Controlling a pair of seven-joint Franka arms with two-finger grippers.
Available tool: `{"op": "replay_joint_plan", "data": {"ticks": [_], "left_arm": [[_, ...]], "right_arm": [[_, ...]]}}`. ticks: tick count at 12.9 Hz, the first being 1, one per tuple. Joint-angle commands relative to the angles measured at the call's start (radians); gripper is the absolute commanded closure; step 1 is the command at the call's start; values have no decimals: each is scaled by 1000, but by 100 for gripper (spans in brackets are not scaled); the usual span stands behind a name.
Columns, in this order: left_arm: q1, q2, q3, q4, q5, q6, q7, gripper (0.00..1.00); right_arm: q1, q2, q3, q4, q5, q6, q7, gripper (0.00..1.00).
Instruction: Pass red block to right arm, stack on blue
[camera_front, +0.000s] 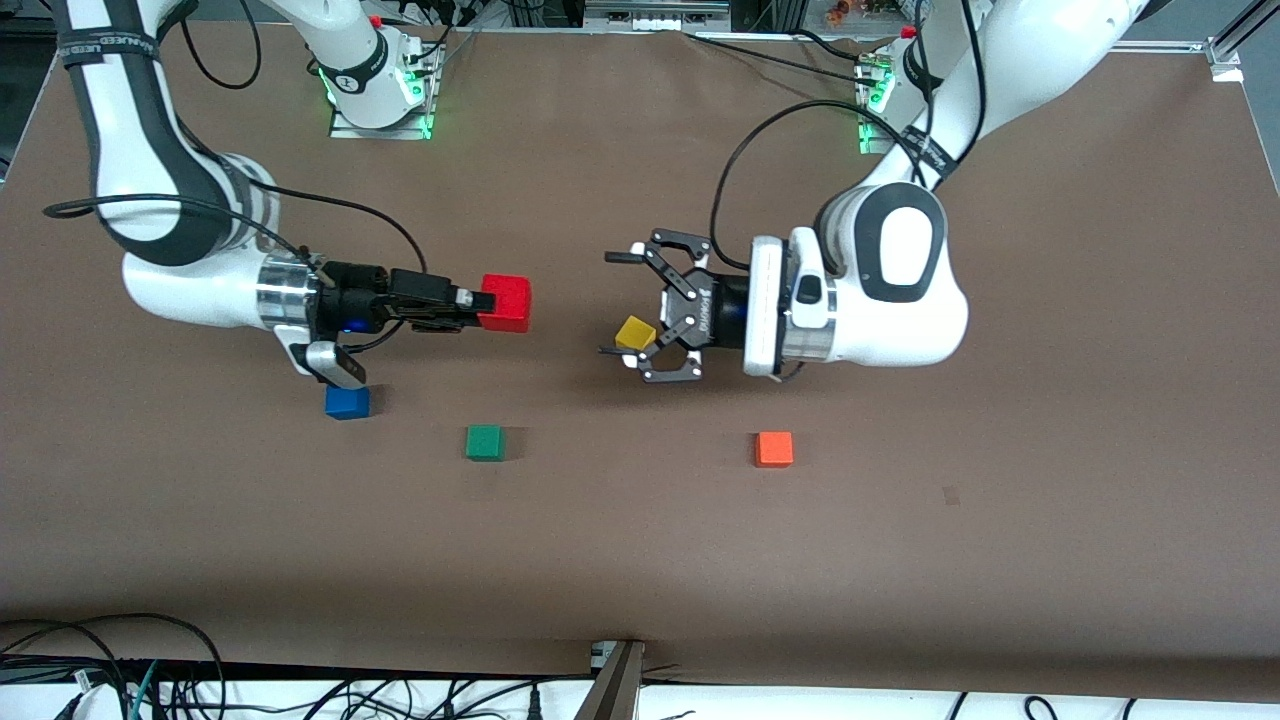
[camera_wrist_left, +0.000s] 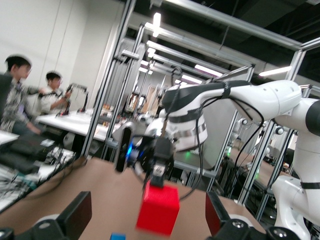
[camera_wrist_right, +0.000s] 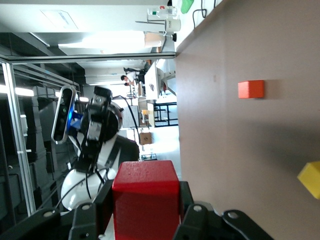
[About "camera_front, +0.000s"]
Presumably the red wooden block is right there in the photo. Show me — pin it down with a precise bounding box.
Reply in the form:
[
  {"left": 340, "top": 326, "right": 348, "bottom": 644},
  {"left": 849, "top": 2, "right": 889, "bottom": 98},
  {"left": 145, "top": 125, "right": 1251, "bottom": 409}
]
[{"left": 478, "top": 274, "right": 533, "bottom": 334}]

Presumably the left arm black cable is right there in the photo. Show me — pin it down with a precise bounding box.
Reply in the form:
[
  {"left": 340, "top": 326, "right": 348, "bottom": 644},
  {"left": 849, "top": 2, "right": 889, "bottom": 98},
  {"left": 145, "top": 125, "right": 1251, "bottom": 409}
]
[{"left": 711, "top": 0, "right": 986, "bottom": 271}]

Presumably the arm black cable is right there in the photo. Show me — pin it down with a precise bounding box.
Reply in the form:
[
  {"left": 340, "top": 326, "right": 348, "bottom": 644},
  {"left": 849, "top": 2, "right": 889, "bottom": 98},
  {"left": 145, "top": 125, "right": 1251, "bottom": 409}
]
[
  {"left": 711, "top": 0, "right": 986, "bottom": 271},
  {"left": 43, "top": 183, "right": 429, "bottom": 353}
]

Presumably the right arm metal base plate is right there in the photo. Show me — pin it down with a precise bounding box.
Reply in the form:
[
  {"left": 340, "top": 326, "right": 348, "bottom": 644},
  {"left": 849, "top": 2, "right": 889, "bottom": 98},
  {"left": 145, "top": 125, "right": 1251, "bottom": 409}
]
[{"left": 329, "top": 100, "right": 434, "bottom": 140}]

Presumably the long black table cable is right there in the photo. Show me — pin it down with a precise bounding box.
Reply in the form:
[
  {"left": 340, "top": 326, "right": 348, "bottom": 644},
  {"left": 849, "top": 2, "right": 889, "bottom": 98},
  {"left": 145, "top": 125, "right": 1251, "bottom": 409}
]
[{"left": 685, "top": 32, "right": 886, "bottom": 86}]

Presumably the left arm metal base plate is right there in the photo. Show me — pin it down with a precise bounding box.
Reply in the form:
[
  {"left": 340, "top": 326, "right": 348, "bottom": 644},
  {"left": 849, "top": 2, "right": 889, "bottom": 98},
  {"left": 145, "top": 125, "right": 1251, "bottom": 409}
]
[{"left": 858, "top": 110, "right": 906, "bottom": 158}]

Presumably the short black table cable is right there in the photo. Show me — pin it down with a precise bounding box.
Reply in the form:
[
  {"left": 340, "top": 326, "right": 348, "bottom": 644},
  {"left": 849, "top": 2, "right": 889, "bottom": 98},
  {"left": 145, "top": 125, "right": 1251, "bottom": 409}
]
[{"left": 795, "top": 28, "right": 881, "bottom": 66}]

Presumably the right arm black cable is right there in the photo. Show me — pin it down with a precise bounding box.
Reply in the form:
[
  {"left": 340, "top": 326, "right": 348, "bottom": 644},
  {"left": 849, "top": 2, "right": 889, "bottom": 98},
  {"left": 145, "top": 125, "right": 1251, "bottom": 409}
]
[{"left": 43, "top": 183, "right": 429, "bottom": 353}]

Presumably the black looping cable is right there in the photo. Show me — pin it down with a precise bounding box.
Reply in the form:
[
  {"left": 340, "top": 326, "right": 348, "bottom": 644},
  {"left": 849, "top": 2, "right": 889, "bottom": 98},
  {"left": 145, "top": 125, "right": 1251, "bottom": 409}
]
[{"left": 0, "top": 612, "right": 227, "bottom": 720}]

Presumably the teal cable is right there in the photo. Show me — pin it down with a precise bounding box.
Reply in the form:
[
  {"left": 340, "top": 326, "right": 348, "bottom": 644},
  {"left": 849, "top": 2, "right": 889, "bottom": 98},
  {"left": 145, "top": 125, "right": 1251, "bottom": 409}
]
[{"left": 128, "top": 660, "right": 161, "bottom": 720}]

